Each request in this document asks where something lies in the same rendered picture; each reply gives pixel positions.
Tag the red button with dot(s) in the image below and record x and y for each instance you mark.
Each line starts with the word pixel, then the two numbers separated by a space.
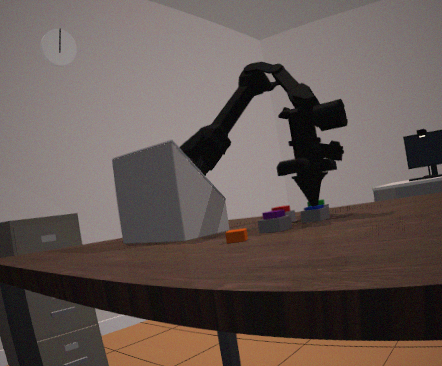
pixel 287 212

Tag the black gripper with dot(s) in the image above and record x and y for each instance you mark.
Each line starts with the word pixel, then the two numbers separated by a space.
pixel 309 173

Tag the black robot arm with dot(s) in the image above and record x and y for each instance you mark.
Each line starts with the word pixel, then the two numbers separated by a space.
pixel 206 147

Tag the orange block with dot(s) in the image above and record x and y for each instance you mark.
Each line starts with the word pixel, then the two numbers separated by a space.
pixel 236 236

